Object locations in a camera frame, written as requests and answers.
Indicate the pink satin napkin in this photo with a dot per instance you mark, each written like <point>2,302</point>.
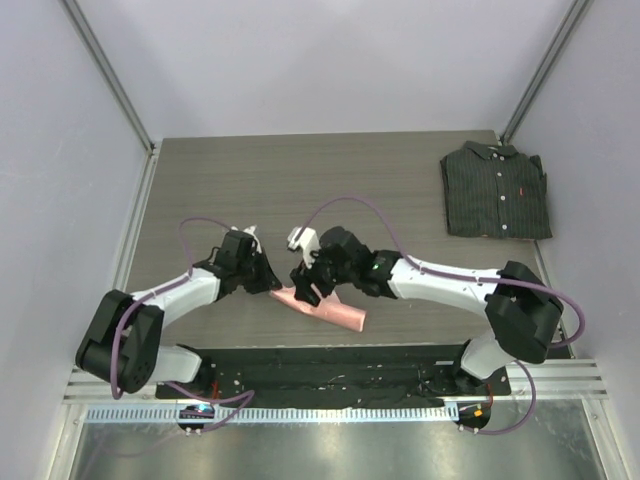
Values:
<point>331,309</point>

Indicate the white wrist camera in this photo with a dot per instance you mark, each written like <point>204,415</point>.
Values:
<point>305,241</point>
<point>253,232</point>

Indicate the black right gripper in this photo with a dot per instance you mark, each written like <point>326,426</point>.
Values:
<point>303,282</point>

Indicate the white slotted cable duct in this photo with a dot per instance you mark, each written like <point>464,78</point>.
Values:
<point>186,413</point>

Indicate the dark striped folded shirt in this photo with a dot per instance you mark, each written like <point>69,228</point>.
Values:
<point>495,192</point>

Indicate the left aluminium frame post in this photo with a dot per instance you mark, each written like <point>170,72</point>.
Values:
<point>100,59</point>

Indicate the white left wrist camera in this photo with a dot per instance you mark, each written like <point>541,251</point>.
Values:
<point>253,232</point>

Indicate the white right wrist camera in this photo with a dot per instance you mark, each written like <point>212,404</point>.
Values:
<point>305,241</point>

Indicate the aluminium frame post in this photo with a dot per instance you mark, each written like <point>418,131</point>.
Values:
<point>100,59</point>
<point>560,40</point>

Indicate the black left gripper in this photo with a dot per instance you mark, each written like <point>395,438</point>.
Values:
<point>267,281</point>

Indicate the right aluminium frame post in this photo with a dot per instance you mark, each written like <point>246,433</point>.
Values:
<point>560,40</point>

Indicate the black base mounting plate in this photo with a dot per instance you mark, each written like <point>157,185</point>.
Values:
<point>331,378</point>

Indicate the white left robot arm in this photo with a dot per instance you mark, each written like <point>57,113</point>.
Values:
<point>122,345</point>

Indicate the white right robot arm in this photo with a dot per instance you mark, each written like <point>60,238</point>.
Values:
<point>522,313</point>

